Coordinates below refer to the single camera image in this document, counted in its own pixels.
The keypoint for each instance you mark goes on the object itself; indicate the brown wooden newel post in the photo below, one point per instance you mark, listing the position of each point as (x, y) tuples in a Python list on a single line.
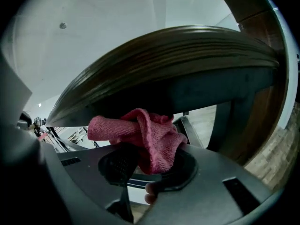
[(264, 116)]

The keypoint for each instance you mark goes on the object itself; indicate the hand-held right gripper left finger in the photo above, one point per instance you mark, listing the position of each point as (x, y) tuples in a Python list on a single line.
[(89, 170)]

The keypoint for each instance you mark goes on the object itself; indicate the ceiling smoke detector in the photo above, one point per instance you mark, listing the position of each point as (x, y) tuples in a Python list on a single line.
[(62, 25)]

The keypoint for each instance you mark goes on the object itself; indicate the pink cloth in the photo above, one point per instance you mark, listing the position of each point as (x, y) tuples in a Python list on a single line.
[(152, 135)]

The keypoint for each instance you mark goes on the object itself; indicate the dark wooden railing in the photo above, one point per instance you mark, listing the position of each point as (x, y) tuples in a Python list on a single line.
[(164, 55)]

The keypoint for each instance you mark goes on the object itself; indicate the person's right hand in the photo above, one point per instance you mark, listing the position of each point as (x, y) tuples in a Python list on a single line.
[(151, 193)]

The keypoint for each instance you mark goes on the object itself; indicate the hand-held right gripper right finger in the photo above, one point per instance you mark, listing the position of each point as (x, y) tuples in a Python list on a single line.
[(215, 186)]

